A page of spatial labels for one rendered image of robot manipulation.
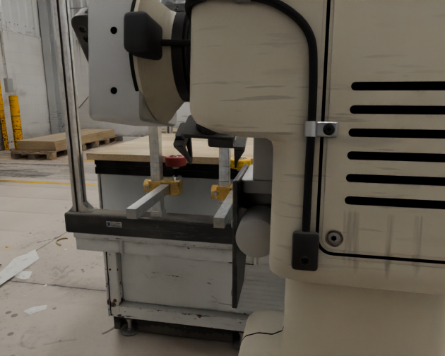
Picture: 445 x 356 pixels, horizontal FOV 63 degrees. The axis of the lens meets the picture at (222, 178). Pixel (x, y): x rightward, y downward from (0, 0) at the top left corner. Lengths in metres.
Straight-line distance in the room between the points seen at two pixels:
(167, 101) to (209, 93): 0.11
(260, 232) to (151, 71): 0.19
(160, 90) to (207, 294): 1.46
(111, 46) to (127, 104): 0.05
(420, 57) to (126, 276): 1.69
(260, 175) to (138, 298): 1.49
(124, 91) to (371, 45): 0.20
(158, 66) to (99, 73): 0.05
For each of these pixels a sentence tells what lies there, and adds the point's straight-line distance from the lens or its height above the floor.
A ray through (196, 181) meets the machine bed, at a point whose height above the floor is 0.78.
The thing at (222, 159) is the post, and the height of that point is 0.92.
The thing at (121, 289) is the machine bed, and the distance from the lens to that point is 1.86.
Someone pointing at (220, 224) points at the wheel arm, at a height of 0.80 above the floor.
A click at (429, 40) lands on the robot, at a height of 1.17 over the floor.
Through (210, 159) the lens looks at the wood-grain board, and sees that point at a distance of 1.41.
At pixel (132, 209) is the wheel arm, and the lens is 1.04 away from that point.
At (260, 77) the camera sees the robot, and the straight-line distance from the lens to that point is 0.23.
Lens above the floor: 1.14
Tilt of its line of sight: 13 degrees down
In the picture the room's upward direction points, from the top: straight up
